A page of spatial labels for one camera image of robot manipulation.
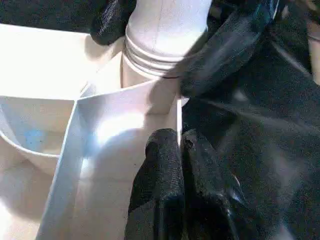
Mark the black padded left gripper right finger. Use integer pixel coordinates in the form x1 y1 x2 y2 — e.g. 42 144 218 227
181 128 256 240

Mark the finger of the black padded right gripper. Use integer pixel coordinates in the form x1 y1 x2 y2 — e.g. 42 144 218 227
89 0 141 46
178 0 280 98

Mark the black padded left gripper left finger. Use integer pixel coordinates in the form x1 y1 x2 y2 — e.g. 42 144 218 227
124 128 186 240

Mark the white plastic table leg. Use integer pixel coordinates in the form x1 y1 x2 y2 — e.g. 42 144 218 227
123 0 213 78

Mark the white plastic table top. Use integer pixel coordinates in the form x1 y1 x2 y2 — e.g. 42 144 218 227
0 23 191 240

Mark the black work mat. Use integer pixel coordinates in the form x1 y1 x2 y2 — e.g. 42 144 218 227
0 0 320 240

